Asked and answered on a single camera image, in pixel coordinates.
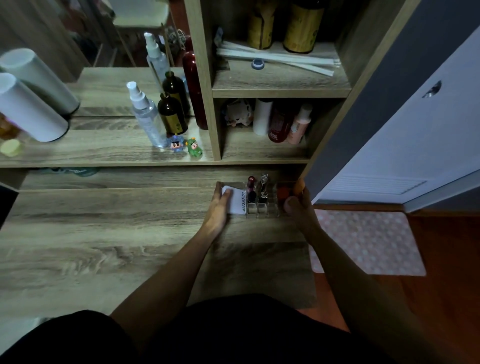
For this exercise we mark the person's right hand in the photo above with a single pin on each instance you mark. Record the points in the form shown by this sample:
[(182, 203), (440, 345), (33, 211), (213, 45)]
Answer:
[(303, 215)]

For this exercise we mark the person's left hand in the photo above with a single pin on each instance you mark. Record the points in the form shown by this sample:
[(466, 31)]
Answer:
[(215, 213)]

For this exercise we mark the person's left thumb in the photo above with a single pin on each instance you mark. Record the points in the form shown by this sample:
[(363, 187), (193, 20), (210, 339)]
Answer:
[(227, 198)]

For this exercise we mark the person's right thumb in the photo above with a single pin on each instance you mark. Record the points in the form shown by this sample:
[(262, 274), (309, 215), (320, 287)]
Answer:
[(291, 204)]

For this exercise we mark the clear acrylic cosmetics organizer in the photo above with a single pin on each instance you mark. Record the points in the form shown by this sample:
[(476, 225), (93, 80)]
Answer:
[(272, 208)]

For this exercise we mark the person's left forearm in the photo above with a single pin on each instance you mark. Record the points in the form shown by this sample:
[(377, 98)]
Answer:
[(165, 281)]

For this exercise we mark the person's right forearm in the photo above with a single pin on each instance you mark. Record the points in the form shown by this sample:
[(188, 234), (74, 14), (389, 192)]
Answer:
[(360, 292)]

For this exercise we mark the white cosmetic tube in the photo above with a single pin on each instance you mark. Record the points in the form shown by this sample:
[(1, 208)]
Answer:
[(238, 202)]

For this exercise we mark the small red cosmetic jar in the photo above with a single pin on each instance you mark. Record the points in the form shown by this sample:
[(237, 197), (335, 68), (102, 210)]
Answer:
[(284, 192)]

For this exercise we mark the dark red lipstick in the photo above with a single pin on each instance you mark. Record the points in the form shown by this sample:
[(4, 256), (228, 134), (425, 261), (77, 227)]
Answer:
[(251, 189)]

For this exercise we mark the silver capped lipstick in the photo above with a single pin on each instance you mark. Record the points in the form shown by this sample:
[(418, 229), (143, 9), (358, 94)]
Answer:
[(263, 187)]

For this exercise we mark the small green cartoon figurine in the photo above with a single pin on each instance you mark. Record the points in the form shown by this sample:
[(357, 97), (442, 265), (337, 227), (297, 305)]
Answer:
[(194, 148)]

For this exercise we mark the small blue cartoon figurine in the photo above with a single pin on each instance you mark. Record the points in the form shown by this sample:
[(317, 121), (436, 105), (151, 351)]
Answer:
[(176, 143)]

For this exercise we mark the pink bottle white cap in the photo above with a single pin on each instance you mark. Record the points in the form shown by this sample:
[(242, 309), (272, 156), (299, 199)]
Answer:
[(299, 125)]

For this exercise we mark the dark red lotion bottle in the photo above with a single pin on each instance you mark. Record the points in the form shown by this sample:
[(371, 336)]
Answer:
[(279, 123)]

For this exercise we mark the white cat plush toy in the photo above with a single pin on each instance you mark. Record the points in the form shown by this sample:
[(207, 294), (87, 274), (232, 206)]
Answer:
[(238, 113)]

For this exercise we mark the pink dotted floor mat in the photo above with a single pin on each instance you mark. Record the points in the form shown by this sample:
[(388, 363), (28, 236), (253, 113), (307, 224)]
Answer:
[(369, 243)]

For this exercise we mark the white plastic bottle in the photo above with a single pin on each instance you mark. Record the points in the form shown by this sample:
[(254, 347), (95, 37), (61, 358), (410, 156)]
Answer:
[(261, 117)]

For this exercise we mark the dark amber glass bottle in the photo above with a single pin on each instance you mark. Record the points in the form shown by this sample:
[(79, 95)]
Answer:
[(172, 116)]

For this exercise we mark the wooden shelf unit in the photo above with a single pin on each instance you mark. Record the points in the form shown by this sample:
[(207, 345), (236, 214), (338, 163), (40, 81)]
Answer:
[(205, 93)]

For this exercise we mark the clear spray bottle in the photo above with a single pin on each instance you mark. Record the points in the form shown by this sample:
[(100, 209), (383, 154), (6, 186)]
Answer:
[(150, 122)]

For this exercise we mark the tall dark red bottle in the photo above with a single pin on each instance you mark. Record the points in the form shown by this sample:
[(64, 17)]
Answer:
[(197, 93)]

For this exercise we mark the person's black clothing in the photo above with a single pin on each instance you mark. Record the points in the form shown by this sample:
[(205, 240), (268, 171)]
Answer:
[(225, 333)]

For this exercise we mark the white door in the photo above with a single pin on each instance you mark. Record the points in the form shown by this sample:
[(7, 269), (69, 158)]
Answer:
[(412, 142)]

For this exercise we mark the small blue white cap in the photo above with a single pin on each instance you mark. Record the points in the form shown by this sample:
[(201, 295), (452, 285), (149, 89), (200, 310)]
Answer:
[(257, 64)]

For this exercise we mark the bundle of white sticks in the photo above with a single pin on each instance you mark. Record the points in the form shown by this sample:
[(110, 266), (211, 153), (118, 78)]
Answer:
[(277, 57)]

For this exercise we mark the teal object under shelf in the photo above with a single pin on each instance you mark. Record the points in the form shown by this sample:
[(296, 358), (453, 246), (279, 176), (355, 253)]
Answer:
[(77, 171)]

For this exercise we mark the vanity mirror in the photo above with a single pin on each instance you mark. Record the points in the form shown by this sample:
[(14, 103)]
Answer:
[(97, 86)]

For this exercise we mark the dark bottle yellow label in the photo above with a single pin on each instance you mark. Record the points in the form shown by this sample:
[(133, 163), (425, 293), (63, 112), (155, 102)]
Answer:
[(261, 24), (303, 28)]

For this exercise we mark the white cylinder container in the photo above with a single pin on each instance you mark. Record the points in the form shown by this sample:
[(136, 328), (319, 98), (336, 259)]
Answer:
[(32, 110)]

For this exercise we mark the small pale yellow object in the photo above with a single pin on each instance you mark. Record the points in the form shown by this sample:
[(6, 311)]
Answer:
[(10, 147)]

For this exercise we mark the orange translucent container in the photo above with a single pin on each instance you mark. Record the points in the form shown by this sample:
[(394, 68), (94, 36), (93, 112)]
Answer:
[(6, 127)]

